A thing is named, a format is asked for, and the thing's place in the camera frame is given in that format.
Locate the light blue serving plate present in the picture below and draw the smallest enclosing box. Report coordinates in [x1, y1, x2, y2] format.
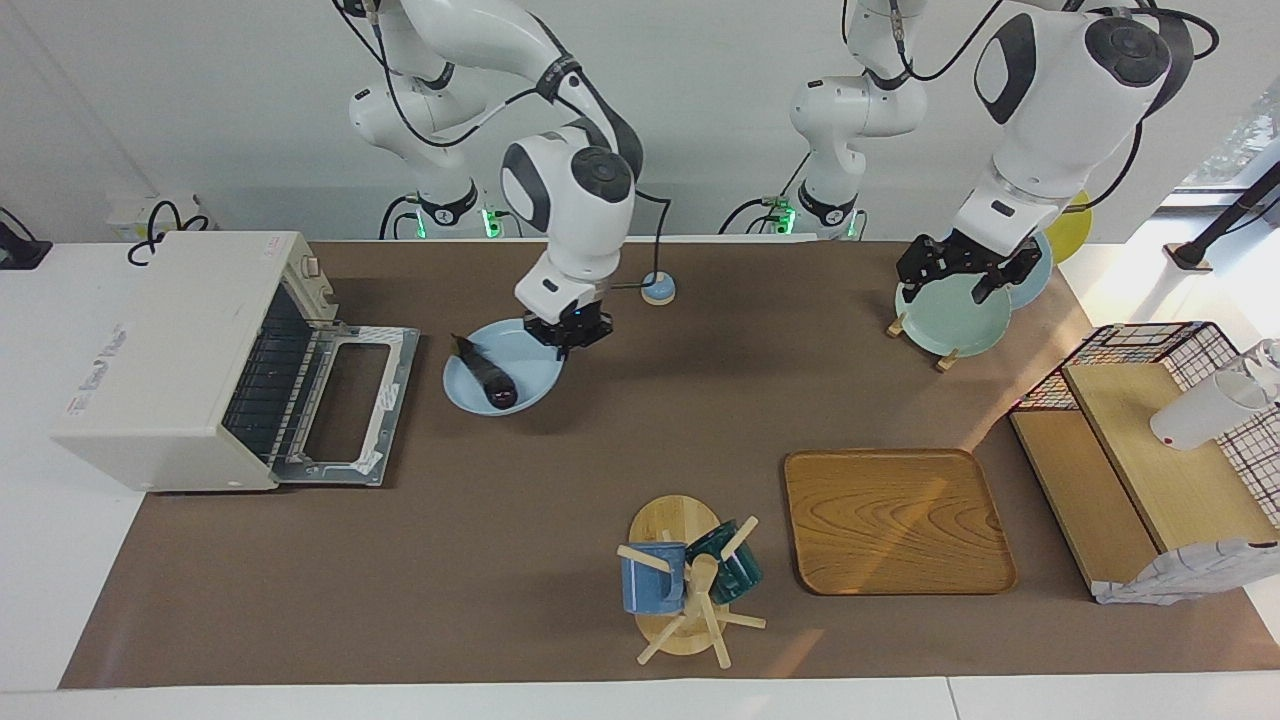
[443, 318, 566, 416]

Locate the white toaster oven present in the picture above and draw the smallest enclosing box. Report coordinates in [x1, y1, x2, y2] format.
[52, 232, 421, 493]

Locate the light blue racked plate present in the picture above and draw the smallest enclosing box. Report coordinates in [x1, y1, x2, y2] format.
[1005, 230, 1053, 311]

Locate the pale green plate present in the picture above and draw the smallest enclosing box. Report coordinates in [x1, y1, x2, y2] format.
[895, 272, 1013, 358]

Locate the wooden plate rack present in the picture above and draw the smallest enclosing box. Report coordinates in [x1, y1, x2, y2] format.
[886, 312, 961, 373]

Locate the yellow plate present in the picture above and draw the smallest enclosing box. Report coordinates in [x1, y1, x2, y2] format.
[1045, 190, 1093, 264]

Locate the brown table mat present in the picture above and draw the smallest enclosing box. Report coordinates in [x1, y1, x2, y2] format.
[58, 240, 1280, 689]

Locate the wooden mug tree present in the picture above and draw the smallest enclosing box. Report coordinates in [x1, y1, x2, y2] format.
[617, 494, 767, 669]

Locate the wooden serving tray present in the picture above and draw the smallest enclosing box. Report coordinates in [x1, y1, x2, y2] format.
[783, 448, 1018, 597]

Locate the white cup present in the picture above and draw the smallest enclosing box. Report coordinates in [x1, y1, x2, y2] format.
[1150, 370, 1271, 451]

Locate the blue mug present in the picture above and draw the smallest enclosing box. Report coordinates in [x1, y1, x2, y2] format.
[621, 542, 688, 615]

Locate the wooden two-step shelf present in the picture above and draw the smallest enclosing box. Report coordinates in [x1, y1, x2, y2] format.
[1010, 362, 1280, 601]

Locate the clear glass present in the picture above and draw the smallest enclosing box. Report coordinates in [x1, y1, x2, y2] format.
[1240, 338, 1280, 401]

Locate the dark green mug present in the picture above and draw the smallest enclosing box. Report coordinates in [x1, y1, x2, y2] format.
[686, 520, 764, 605]

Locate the window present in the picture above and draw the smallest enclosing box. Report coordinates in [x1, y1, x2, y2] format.
[1175, 75, 1280, 196]

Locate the checkered grey cloth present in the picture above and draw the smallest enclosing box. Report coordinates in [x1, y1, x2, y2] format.
[1093, 538, 1280, 606]

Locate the white power strip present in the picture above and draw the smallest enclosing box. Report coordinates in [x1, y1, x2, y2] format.
[108, 195, 201, 241]

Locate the black device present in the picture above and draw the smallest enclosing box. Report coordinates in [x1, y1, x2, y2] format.
[0, 207, 53, 271]

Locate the black wire basket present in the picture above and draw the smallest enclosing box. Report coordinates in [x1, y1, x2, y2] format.
[1010, 321, 1280, 531]

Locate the black base cable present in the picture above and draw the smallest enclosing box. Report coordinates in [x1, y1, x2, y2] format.
[718, 150, 813, 237]
[378, 193, 421, 241]

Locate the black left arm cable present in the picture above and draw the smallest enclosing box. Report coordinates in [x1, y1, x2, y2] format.
[845, 0, 1221, 213]

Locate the black camera stand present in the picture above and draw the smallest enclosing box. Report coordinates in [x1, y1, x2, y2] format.
[1163, 160, 1280, 273]

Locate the black oven power cable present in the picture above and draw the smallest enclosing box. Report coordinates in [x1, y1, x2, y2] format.
[127, 200, 213, 266]

